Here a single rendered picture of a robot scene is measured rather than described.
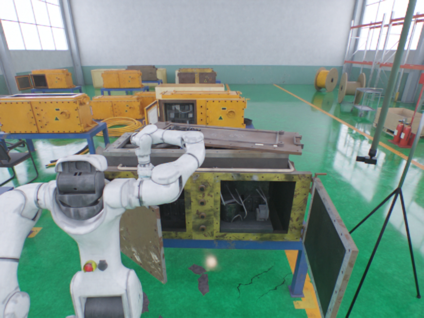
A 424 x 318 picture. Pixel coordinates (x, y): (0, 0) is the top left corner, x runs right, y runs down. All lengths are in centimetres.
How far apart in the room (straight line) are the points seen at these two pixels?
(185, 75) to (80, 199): 947
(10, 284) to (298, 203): 157
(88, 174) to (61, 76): 1115
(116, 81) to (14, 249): 1011
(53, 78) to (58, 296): 1014
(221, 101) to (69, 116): 266
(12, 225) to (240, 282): 203
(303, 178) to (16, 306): 154
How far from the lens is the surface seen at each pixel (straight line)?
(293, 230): 198
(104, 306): 105
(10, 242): 92
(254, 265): 271
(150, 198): 78
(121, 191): 74
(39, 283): 300
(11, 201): 93
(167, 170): 80
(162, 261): 157
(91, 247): 89
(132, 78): 1059
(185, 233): 194
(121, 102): 795
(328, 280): 150
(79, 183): 76
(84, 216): 78
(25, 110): 534
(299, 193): 179
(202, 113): 428
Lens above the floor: 197
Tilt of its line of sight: 24 degrees down
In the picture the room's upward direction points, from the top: straight up
